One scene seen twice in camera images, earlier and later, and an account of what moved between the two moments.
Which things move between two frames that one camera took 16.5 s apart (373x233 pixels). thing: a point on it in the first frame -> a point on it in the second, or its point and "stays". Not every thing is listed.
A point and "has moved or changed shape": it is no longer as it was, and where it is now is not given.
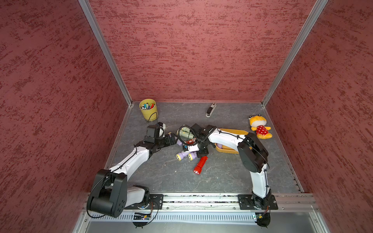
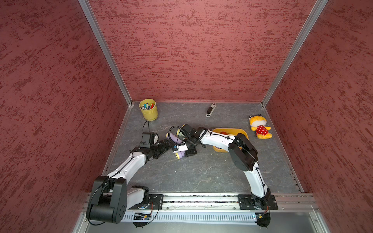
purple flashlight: [192, 155] has moved or changed shape
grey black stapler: [210, 109] stays
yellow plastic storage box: [226, 149] stays
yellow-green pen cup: [148, 107] stays
